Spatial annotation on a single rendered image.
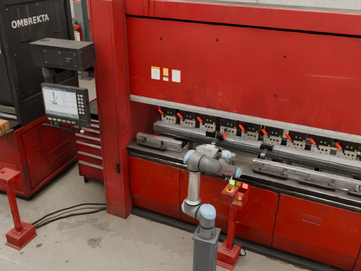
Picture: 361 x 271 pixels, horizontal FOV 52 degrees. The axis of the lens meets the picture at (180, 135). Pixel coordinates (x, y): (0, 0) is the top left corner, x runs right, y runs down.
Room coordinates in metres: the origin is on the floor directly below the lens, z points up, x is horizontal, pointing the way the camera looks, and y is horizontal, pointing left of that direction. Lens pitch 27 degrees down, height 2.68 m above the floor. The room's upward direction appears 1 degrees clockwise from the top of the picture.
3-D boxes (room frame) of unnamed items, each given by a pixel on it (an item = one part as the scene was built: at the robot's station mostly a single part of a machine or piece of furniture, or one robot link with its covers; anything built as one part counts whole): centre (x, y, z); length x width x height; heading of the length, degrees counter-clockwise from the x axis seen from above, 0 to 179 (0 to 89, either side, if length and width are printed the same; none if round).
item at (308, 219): (2.57, -1.16, 0.59); 0.15 x 0.02 x 0.07; 66
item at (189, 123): (3.22, -0.08, 1.26); 0.15 x 0.09 x 0.17; 66
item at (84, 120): (3.12, 1.02, 1.42); 0.45 x 0.12 x 0.36; 71
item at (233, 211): (2.71, -0.49, 0.39); 0.05 x 0.05 x 0.54; 62
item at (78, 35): (8.05, 2.25, 1.04); 0.18 x 0.17 x 0.56; 70
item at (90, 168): (4.05, 0.95, 0.50); 0.50 x 0.50 x 1.00; 66
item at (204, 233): (2.17, -0.21, 0.82); 0.15 x 0.15 x 0.10
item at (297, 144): (2.82, -1.00, 1.26); 0.15 x 0.09 x 0.17; 66
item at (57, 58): (3.21, 1.04, 1.53); 0.51 x 0.25 x 0.85; 71
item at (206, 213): (2.17, -0.20, 0.94); 0.13 x 0.12 x 0.14; 52
